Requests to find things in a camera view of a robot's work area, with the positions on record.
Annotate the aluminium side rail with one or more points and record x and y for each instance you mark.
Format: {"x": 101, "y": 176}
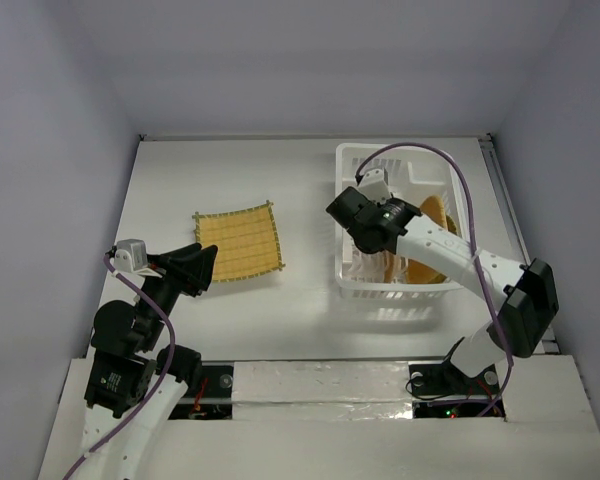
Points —
{"x": 518, "y": 245}

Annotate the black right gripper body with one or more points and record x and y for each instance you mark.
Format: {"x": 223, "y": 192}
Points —
{"x": 353, "y": 217}

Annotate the rounded woven bamboo tray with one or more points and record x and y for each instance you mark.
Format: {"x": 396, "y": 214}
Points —
{"x": 392, "y": 267}

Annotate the white plastic dish rack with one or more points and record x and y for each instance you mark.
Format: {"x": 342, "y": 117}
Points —
{"x": 413, "y": 175}

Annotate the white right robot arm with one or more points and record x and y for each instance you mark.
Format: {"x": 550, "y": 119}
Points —
{"x": 492, "y": 310}

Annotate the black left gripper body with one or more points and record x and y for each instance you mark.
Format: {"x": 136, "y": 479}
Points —
{"x": 164, "y": 291}

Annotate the white foam front panel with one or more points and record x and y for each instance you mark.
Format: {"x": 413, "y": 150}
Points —
{"x": 354, "y": 420}

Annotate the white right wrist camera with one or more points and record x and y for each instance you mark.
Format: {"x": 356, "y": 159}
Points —
{"x": 374, "y": 185}

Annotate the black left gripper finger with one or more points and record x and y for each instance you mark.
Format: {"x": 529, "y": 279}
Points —
{"x": 192, "y": 262}
{"x": 193, "y": 284}

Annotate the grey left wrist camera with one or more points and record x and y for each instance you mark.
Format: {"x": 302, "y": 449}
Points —
{"x": 129, "y": 256}

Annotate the round woven bamboo plate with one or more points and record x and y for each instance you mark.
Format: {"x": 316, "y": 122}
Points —
{"x": 417, "y": 272}

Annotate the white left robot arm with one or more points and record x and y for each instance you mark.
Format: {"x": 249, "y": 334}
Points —
{"x": 138, "y": 371}

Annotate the square woven bamboo tray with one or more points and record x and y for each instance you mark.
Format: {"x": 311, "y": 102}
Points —
{"x": 247, "y": 240}

